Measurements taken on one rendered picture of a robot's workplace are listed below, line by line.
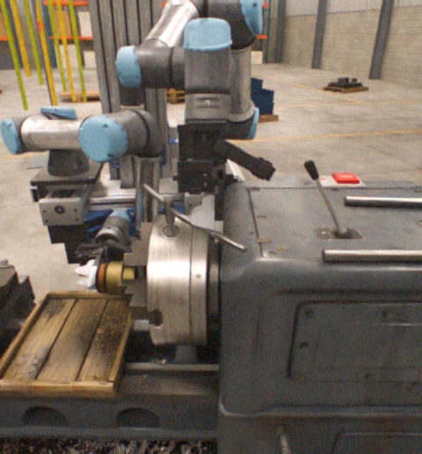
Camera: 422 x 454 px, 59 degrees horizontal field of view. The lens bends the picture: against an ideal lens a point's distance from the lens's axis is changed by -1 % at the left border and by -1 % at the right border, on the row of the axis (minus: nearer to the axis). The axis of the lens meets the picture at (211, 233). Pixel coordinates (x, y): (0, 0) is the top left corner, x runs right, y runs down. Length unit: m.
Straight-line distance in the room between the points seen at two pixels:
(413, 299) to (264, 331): 0.29
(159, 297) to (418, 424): 0.67
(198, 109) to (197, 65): 0.07
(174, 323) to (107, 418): 0.37
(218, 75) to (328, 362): 0.59
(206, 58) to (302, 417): 0.76
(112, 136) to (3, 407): 0.73
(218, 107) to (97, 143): 0.46
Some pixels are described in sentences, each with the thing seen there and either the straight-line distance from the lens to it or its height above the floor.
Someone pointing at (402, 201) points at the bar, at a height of 1.27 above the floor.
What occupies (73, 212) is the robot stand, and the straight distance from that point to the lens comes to 1.37.
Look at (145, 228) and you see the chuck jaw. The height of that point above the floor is 1.19.
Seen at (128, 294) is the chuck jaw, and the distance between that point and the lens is 0.87.
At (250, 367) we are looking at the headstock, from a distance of 0.82.
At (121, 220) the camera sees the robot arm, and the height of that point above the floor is 1.11.
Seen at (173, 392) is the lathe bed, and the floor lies 0.87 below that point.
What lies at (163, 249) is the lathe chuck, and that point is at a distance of 0.80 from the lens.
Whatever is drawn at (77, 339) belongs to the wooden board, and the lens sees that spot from 1.12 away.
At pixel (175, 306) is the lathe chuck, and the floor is 1.12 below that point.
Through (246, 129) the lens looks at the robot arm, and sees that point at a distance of 1.36.
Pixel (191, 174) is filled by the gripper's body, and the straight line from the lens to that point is 0.64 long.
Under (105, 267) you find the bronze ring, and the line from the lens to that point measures 0.95.
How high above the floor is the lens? 1.62
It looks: 28 degrees down
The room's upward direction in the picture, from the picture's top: straight up
